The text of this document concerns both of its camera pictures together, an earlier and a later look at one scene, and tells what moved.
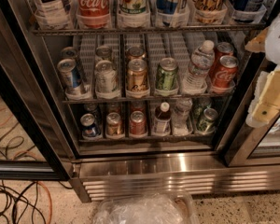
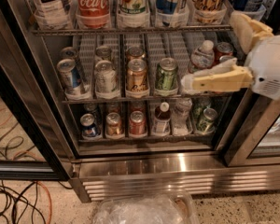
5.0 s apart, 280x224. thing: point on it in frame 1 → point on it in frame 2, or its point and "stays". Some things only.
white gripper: [278, 42] → [271, 65]
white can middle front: [105, 79] stays
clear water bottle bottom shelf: [181, 122] stays
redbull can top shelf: [166, 4] stays
